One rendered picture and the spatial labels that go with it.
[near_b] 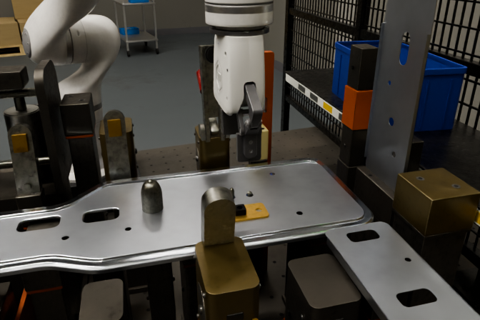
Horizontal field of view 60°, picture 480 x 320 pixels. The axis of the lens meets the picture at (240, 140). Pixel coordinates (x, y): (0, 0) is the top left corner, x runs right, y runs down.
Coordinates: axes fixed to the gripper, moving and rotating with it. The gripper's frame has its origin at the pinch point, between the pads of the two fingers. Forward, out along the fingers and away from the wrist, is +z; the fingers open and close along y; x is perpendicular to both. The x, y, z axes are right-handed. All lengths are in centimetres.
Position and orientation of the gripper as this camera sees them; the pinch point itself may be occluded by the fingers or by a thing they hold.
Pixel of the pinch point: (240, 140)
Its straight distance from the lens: 58.7
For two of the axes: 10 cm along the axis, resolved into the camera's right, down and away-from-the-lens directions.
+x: 9.7, -1.1, 2.3
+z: 0.1, 9.2, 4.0
